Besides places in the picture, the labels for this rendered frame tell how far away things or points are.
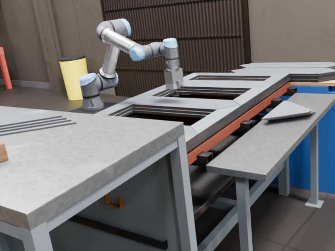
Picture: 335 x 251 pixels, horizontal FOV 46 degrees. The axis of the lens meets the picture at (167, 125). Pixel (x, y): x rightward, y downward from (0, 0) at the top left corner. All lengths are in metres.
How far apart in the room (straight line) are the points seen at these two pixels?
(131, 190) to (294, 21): 3.51
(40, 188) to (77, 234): 0.96
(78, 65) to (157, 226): 5.32
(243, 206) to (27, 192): 1.02
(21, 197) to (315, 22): 4.02
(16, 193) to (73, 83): 5.79
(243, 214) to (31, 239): 1.06
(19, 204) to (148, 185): 0.64
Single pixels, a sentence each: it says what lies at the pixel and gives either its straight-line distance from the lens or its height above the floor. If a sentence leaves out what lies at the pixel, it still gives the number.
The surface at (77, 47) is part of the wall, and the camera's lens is 7.24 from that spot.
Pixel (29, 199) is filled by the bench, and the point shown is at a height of 1.05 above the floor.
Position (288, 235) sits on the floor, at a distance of 2.57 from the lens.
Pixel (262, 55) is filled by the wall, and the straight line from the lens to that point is 4.92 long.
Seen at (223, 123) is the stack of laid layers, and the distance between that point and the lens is 1.92.
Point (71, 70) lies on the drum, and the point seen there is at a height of 0.50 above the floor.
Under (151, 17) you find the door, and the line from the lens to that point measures 5.78.
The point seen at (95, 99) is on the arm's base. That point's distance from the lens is 2.72.
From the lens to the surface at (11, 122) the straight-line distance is 1.53.
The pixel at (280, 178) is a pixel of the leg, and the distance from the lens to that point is 2.94.
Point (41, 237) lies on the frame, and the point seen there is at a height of 0.98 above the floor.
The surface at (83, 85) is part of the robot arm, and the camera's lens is 2.71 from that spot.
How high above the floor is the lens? 1.43
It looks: 18 degrees down
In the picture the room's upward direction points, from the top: 7 degrees counter-clockwise
